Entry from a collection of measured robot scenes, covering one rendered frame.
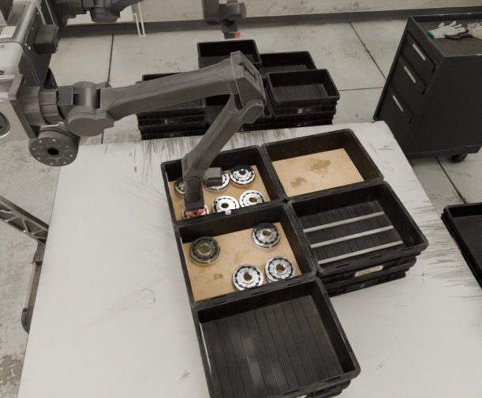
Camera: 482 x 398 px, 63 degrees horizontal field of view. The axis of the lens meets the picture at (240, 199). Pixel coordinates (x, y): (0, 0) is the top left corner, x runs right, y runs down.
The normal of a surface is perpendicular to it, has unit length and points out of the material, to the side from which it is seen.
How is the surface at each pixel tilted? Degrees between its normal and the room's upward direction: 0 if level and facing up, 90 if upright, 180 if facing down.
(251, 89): 104
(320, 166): 0
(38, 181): 0
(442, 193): 0
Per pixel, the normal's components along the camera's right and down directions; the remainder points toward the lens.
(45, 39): 0.02, -0.63
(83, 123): 0.14, 0.90
